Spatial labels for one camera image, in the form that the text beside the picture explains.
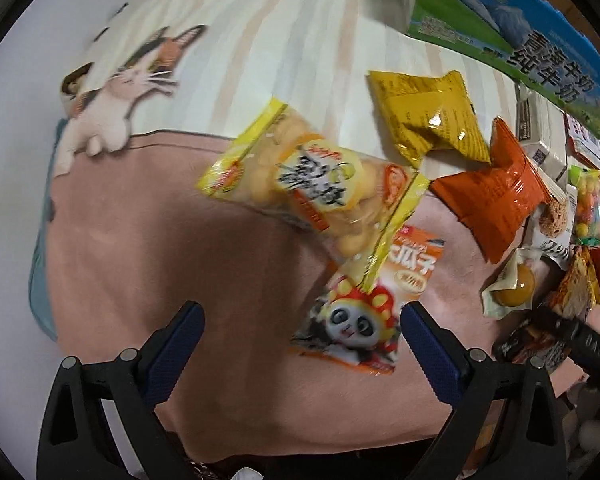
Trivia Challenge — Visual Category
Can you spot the colourful candy bag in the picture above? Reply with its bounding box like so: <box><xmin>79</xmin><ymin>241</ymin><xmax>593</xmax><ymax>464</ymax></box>
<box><xmin>568</xmin><ymin>166</ymin><xmax>600</xmax><ymax>247</ymax></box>

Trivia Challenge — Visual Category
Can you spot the orange crinkled snack bag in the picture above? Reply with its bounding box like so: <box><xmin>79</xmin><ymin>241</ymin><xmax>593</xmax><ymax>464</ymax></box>
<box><xmin>431</xmin><ymin>117</ymin><xmax>550</xmax><ymax>263</ymax></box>

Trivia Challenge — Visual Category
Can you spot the panda sunflower seed packet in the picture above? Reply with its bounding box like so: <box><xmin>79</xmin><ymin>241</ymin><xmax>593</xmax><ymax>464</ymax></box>
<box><xmin>291</xmin><ymin>224</ymin><xmax>445</xmax><ymax>374</ymax></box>

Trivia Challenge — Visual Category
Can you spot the red white spicy strip packet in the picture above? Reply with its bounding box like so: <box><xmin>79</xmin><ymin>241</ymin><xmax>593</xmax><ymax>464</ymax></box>
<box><xmin>564</xmin><ymin>114</ymin><xmax>600</xmax><ymax>170</ymax></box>

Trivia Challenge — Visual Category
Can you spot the yellow egg cake snack bag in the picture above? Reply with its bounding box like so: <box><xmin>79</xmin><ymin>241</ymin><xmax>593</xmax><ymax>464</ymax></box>
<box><xmin>197</xmin><ymin>99</ymin><xmax>430</xmax><ymax>292</ymax></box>

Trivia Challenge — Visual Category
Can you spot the braised egg clear packet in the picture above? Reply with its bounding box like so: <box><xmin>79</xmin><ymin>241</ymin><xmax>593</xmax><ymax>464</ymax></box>
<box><xmin>481</xmin><ymin>247</ymin><xmax>541</xmax><ymax>320</ymax></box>

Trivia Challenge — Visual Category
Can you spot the dark orange chip packet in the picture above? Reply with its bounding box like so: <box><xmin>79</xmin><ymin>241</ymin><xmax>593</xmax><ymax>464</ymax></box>
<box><xmin>545</xmin><ymin>245</ymin><xmax>600</xmax><ymax>321</ymax></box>

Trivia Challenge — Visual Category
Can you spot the white cookie snack packet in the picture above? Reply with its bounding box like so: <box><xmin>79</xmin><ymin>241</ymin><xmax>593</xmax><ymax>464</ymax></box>
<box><xmin>522</xmin><ymin>184</ymin><xmax>578</xmax><ymax>271</ymax></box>

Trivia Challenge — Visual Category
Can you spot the small grey white box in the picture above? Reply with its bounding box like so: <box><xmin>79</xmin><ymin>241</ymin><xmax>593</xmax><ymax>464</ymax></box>
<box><xmin>516</xmin><ymin>86</ymin><xmax>567</xmax><ymax>186</ymax></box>

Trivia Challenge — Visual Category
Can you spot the yellow crinkled snack bag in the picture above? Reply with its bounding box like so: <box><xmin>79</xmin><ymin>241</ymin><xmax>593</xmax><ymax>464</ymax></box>
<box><xmin>368</xmin><ymin>70</ymin><xmax>491</xmax><ymax>168</ymax></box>

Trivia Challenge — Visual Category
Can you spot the blue green milk carton box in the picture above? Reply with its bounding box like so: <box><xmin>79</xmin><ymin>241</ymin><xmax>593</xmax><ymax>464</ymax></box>
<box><xmin>403</xmin><ymin>0</ymin><xmax>600</xmax><ymax>138</ymax></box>

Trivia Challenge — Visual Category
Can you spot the striped cat print bedsheet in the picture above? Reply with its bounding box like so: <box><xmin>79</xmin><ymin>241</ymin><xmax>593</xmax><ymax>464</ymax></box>
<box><xmin>53</xmin><ymin>0</ymin><xmax>518</xmax><ymax>176</ymax></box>

